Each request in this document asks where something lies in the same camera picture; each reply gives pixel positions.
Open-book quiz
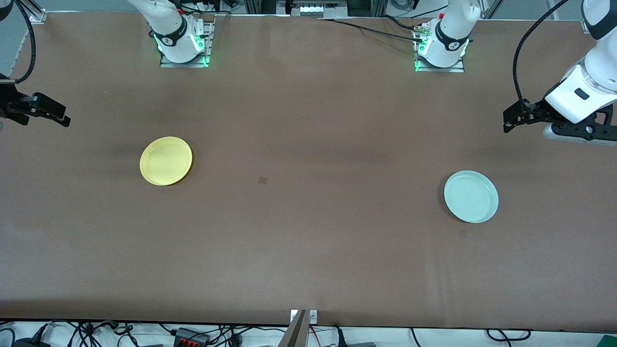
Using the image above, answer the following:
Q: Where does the white power strip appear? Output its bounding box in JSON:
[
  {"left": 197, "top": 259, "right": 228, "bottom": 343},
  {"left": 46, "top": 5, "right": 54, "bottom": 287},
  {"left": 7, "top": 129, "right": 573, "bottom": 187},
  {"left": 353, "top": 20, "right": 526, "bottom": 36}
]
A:
[{"left": 298, "top": 0, "right": 349, "bottom": 18}]

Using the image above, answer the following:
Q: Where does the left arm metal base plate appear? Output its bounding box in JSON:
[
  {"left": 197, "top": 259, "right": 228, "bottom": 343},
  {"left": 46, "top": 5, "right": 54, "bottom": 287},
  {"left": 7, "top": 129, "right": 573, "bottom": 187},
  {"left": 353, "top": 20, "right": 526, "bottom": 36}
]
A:
[{"left": 415, "top": 24, "right": 466, "bottom": 73}]

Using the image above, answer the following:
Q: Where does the aluminium frame profile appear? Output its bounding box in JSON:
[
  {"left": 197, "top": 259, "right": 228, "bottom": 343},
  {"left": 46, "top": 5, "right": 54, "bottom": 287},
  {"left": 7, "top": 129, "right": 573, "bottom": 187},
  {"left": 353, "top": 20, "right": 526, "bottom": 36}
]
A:
[{"left": 19, "top": 0, "right": 48, "bottom": 24}]

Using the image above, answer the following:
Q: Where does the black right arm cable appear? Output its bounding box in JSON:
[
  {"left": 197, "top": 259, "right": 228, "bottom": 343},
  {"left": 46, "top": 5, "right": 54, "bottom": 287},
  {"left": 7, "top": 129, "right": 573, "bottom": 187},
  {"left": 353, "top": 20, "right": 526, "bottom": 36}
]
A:
[{"left": 11, "top": 0, "right": 37, "bottom": 85}]

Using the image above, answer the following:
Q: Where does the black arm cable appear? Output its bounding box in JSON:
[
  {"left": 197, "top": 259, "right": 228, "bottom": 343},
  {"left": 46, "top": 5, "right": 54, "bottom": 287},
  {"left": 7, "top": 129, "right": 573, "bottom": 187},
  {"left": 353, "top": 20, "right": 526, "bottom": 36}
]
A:
[
  {"left": 512, "top": 0, "right": 570, "bottom": 112},
  {"left": 11, "top": 0, "right": 37, "bottom": 85}
]

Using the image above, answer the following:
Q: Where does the brown table cover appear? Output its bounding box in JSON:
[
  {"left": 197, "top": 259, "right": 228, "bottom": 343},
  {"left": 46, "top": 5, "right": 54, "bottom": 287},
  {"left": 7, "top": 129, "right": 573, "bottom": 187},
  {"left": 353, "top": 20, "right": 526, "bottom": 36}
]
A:
[{"left": 0, "top": 12, "right": 617, "bottom": 333}]

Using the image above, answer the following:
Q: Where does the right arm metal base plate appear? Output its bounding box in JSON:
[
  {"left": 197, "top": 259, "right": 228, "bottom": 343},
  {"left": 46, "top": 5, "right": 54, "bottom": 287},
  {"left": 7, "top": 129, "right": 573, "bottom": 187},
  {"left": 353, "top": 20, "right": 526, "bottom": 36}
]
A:
[{"left": 160, "top": 19, "right": 215, "bottom": 68}]

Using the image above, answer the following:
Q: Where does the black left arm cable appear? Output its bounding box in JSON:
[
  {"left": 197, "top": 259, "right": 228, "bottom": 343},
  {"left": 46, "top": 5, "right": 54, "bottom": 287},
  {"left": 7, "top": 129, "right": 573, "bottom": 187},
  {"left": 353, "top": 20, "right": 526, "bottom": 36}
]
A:
[{"left": 512, "top": 0, "right": 570, "bottom": 112}]

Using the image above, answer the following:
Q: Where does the yellow round plate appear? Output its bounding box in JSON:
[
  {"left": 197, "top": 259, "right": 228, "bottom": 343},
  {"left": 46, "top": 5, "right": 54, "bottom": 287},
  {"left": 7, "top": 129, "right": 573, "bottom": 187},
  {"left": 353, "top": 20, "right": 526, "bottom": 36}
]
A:
[{"left": 139, "top": 136, "right": 193, "bottom": 187}]

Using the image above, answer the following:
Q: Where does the black red power device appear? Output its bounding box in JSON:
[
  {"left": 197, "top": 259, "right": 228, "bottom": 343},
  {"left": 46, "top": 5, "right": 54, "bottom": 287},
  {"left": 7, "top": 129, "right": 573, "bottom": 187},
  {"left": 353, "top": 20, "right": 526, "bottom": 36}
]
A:
[{"left": 174, "top": 327, "right": 211, "bottom": 347}]

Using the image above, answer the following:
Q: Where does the long black table cable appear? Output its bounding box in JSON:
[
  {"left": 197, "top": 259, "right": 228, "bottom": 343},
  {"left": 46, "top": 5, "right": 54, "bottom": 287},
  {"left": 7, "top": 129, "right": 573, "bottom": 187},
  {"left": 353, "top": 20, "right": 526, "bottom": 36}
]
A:
[{"left": 316, "top": 17, "right": 427, "bottom": 44}]

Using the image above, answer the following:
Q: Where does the grey slanted metal post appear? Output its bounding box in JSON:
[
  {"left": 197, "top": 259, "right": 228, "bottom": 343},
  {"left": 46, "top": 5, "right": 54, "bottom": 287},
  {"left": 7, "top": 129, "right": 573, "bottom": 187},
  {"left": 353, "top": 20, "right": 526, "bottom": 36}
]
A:
[{"left": 278, "top": 309, "right": 309, "bottom": 347}]

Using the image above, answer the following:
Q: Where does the pale green round plate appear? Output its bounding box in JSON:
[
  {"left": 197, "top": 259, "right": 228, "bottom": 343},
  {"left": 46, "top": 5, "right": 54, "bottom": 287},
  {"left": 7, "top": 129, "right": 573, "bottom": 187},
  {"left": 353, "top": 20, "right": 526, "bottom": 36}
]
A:
[{"left": 443, "top": 170, "right": 499, "bottom": 224}]

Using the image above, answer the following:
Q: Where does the looped black floor cable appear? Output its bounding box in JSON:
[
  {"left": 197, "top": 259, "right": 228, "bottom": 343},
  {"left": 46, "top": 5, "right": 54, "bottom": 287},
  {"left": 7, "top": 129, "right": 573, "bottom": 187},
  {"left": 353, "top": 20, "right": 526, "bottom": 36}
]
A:
[{"left": 485, "top": 328, "right": 532, "bottom": 342}]

